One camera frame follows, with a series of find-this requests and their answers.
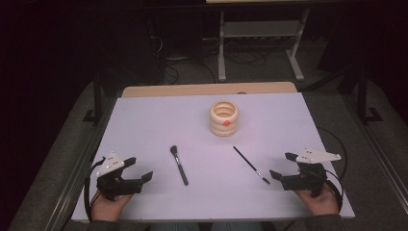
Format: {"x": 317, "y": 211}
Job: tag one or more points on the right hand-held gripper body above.
{"x": 308, "y": 179}

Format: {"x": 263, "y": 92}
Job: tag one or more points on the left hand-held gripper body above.
{"x": 112, "y": 186}

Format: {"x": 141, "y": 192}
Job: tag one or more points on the thin black brush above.
{"x": 250, "y": 164}

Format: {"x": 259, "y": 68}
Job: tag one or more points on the black makeup brush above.
{"x": 179, "y": 165}

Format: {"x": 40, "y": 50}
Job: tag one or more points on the cream ribbed brush holder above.
{"x": 223, "y": 123}

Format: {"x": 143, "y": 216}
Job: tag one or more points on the person's left hand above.
{"x": 107, "y": 208}

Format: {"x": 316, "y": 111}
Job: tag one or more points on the person's right hand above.
{"x": 320, "y": 203}

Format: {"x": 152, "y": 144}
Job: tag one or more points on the white board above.
{"x": 198, "y": 192}

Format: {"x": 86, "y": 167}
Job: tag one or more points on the person's left leg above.
{"x": 174, "y": 227}

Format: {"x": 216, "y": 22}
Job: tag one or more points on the person's leg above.
{"x": 237, "y": 227}
{"x": 174, "y": 227}

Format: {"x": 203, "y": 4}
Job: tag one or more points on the person's right leg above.
{"x": 237, "y": 227}

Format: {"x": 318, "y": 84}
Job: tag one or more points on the black metal stand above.
{"x": 97, "y": 99}
{"x": 363, "y": 96}

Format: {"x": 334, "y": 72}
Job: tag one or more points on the wooden table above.
{"x": 192, "y": 89}

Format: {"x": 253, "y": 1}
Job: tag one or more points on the metal frame rail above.
{"x": 378, "y": 154}
{"x": 75, "y": 173}

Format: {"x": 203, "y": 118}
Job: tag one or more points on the grey metal desk frame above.
{"x": 221, "y": 48}

